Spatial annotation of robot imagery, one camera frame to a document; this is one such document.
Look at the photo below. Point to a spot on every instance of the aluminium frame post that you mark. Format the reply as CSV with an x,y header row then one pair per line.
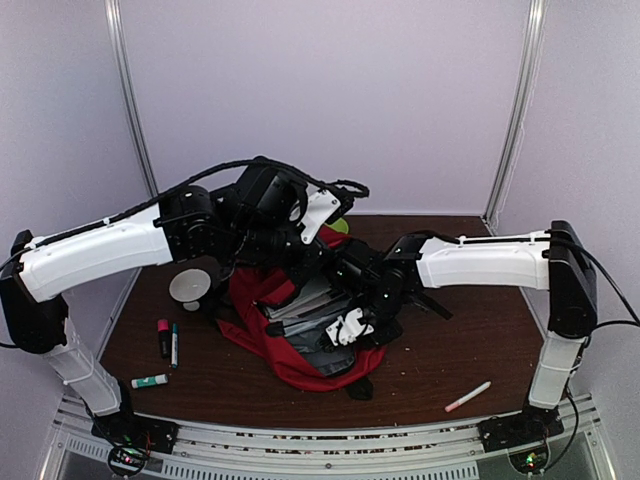
x,y
529,64
117,36

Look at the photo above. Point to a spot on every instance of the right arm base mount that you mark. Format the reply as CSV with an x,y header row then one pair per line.
x,y
524,437

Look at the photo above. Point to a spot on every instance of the white bowl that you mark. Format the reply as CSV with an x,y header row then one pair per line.
x,y
189,288

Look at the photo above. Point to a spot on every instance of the aluminium front rail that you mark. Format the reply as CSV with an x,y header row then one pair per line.
x,y
445,450

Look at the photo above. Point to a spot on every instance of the green white glue stick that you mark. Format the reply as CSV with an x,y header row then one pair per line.
x,y
150,381

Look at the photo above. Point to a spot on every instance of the pink black highlighter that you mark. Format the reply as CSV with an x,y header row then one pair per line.
x,y
164,338

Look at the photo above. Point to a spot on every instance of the red backpack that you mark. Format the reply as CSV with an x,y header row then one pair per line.
x,y
303,366

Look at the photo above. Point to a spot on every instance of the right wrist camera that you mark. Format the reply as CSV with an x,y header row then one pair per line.
x,y
357,265

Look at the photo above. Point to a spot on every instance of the blue white pen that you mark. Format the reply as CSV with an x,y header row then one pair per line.
x,y
174,359

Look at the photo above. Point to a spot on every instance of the pink white pen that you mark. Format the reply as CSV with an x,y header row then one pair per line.
x,y
467,397

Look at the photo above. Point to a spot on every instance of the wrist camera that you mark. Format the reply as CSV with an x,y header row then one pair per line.
x,y
268,195
357,265

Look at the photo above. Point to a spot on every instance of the grey book with G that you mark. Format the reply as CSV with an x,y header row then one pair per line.
x,y
315,294

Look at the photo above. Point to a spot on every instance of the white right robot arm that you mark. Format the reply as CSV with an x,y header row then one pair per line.
x,y
550,268

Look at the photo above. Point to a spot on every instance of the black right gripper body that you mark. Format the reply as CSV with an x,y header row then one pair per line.
x,y
386,306

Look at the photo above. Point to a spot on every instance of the grey pencil pouch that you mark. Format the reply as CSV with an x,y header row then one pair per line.
x,y
310,331

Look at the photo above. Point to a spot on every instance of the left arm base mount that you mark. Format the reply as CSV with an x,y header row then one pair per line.
x,y
132,443

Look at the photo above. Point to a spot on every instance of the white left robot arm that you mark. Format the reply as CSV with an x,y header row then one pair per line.
x,y
41,271

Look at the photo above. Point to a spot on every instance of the green plate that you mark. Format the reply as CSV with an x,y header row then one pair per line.
x,y
340,226

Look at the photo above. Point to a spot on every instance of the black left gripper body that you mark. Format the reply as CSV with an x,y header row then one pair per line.
x,y
261,244

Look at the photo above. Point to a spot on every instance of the left aluminium frame post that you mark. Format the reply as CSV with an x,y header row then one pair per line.
x,y
117,36

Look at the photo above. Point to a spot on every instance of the right aluminium frame post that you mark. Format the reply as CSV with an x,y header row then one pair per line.
x,y
529,64

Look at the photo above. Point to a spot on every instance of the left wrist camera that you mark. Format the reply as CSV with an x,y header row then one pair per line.
x,y
268,195

